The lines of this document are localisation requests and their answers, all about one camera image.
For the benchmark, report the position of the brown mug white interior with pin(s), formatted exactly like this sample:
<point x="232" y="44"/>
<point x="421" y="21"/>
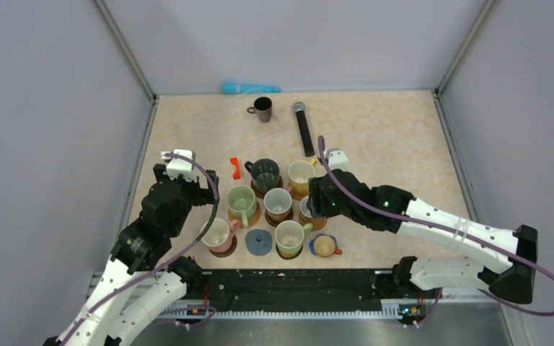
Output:
<point x="279" y="204"/>

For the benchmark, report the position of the walnut grooved round coaster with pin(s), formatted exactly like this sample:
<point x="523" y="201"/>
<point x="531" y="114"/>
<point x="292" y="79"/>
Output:
<point x="228" y="252"/>

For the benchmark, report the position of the dark walnut round coaster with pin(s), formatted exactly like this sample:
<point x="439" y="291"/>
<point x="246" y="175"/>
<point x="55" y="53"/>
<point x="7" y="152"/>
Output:
<point x="274" y="223"/>

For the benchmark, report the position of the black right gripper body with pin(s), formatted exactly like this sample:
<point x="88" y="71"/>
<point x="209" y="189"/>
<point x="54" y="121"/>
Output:
<point x="323" y="207"/>

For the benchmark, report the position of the dark green mug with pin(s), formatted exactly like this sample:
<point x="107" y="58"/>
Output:
<point x="265" y="174"/>

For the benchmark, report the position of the light green mug front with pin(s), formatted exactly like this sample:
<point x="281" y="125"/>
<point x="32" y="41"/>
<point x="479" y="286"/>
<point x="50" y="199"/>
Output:
<point x="242" y="205"/>

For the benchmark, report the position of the tan wooden round coaster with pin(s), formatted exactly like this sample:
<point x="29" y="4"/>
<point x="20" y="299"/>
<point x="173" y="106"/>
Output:
<point x="317" y="223"/>

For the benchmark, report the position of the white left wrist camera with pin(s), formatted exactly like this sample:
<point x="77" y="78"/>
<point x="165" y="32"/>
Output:
<point x="176" y="168"/>

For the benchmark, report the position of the dark brown mug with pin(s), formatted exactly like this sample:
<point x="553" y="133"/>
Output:
<point x="262" y="107"/>

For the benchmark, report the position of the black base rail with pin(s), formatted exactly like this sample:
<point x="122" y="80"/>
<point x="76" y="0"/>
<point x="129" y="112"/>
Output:
<point x="301" y="291"/>

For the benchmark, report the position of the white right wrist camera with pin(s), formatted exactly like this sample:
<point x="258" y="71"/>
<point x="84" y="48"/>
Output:
<point x="336" y="159"/>

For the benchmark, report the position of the light brown round coaster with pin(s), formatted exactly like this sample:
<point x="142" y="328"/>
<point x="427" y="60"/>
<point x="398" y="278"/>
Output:
<point x="297" y="195"/>

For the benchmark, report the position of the sage green mug back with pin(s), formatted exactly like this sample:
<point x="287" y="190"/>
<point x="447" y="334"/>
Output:
<point x="290" y="235"/>

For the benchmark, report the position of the orange black smiley coaster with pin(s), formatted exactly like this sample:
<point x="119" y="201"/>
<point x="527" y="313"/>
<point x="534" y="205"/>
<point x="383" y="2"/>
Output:
<point x="288" y="256"/>

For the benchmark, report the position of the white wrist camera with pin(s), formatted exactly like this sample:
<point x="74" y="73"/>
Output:
<point x="176" y="168"/>
<point x="336" y="159"/>

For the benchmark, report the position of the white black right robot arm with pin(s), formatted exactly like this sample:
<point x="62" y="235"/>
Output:
<point x="493" y="259"/>

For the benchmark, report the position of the light blue plastic object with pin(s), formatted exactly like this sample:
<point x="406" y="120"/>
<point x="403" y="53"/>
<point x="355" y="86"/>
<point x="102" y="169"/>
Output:
<point x="239" y="88"/>

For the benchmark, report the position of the black handheld microphone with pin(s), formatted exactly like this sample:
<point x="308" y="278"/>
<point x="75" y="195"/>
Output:
<point x="299" y="110"/>

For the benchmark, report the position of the yellow mug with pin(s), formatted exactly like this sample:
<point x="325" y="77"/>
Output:
<point x="299" y="173"/>

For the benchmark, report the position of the small orange mug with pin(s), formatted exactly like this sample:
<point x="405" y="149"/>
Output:
<point x="325" y="246"/>

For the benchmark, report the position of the dark wooden round coaster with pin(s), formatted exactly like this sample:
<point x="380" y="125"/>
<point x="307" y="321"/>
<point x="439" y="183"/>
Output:
<point x="261" y="195"/>

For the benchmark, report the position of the blue cloud shaped coaster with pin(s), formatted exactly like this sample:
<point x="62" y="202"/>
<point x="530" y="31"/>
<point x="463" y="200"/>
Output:
<point x="311" y="246"/>

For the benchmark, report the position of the grey smiley silicone coaster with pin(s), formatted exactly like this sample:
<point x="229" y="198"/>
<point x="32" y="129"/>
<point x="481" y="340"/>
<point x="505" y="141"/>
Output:
<point x="259" y="242"/>

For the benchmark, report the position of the small grey blue mug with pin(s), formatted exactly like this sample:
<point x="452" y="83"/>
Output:
<point x="304" y="210"/>

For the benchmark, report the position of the pink mug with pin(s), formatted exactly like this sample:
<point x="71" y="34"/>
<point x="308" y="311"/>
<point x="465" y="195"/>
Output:
<point x="221" y="235"/>

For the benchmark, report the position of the orange plastic piece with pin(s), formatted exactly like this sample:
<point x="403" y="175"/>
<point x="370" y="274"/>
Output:
<point x="236" y="175"/>

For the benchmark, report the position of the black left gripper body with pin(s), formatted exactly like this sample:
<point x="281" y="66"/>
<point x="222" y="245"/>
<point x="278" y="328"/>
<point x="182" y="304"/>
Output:
<point x="195" y="194"/>

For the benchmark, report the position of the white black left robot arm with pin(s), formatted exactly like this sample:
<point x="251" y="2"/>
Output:
<point x="134" y="288"/>

